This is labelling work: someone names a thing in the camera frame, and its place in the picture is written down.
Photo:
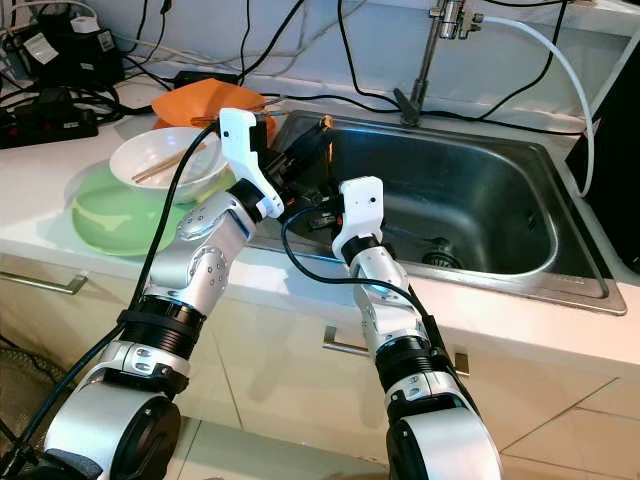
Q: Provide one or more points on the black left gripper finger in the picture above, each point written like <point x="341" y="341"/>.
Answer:
<point x="305" y="140"/>
<point x="317" y="160"/>

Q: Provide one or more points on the white bowl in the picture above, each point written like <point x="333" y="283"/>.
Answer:
<point x="145" y="187"/>

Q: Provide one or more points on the light green plate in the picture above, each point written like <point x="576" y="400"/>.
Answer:
<point x="115" y="225"/>

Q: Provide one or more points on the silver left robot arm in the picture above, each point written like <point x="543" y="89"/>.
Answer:
<point x="210" y="265"/>

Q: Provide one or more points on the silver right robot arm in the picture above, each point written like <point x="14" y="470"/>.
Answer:
<point x="390" y="300"/>

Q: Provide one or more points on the chrome kitchen faucet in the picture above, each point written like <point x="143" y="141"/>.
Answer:
<point x="422" y="65"/>

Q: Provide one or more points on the white kitchen cabinet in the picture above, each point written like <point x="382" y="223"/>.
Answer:
<point x="290" y="400"/>

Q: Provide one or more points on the silver metal spoon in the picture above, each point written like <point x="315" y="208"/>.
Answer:
<point x="210" y="121"/>

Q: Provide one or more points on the orange plastic bowl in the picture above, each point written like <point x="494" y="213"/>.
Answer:
<point x="200" y="100"/>

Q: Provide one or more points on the flat black power adapter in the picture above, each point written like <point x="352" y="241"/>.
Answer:
<point x="202" y="76"/>

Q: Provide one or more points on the orange plastic plate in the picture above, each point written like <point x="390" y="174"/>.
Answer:
<point x="172" y="132"/>

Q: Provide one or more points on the stainless steel sink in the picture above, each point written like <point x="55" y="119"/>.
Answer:
<point x="480" y="200"/>

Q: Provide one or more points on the black charger box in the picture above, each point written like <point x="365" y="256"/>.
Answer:
<point x="75" y="55"/>

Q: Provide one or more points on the black power strip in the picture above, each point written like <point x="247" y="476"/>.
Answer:
<point x="50" y="125"/>

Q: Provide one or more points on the black appliance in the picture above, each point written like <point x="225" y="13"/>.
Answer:
<point x="615" y="170"/>

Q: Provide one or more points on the grey floor fan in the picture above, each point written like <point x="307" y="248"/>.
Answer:
<point x="20" y="395"/>

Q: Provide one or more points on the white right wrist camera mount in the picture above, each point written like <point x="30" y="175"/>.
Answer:
<point x="362" y="205"/>

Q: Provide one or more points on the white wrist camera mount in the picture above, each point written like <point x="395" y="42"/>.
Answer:
<point x="240" y="150"/>
<point x="362" y="205"/>

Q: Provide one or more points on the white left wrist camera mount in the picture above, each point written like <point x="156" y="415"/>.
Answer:
<point x="240" y="150"/>

